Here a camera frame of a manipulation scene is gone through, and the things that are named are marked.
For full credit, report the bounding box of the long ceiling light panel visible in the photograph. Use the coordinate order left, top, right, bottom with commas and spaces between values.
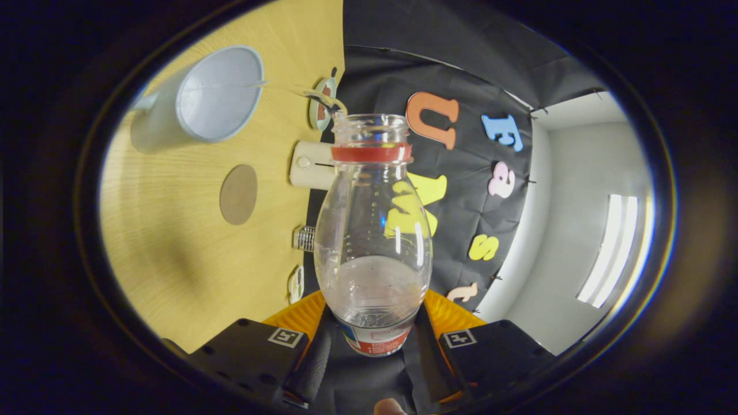
577, 194, 642, 310

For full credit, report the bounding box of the white food tray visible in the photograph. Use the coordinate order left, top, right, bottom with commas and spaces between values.
287, 265, 305, 304

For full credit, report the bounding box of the pale green plate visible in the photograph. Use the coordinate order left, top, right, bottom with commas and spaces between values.
308, 77, 347, 133

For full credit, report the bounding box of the wooden table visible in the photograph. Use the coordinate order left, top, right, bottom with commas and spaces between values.
99, 0, 347, 354

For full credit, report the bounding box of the white toaster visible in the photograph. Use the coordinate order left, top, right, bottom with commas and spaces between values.
289, 141, 337, 191

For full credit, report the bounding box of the clear juice bottle red label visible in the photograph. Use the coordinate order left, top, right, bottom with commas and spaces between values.
314, 113, 434, 358

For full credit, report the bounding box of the white cup with handle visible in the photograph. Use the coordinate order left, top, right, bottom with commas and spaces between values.
130, 45, 266, 154

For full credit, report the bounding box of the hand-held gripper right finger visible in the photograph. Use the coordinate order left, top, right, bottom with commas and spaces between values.
402, 288, 558, 405

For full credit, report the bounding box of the brown round coaster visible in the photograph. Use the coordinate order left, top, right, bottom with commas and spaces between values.
219, 164, 258, 226

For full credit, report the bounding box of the small metal wire rack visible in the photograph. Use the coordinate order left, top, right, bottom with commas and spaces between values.
293, 225, 317, 252

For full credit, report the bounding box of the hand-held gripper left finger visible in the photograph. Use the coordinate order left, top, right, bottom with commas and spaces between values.
184, 290, 336, 408

